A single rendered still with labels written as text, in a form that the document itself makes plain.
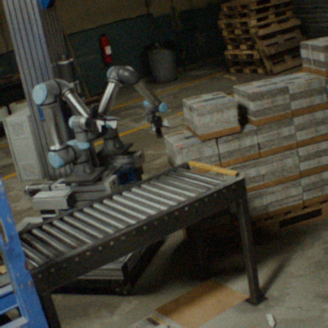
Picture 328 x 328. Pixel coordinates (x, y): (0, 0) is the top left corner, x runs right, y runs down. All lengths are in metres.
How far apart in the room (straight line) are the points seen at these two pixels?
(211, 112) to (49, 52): 1.13
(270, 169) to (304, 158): 0.27
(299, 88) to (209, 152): 0.78
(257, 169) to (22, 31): 1.85
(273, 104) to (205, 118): 0.51
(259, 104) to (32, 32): 1.59
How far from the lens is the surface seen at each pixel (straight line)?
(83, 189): 3.76
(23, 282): 2.43
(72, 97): 3.57
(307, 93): 4.16
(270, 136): 4.10
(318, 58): 4.26
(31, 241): 3.01
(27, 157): 4.06
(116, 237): 2.81
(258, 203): 4.21
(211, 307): 3.58
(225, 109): 3.91
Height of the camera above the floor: 1.92
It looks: 18 degrees down
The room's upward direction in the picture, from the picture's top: 11 degrees counter-clockwise
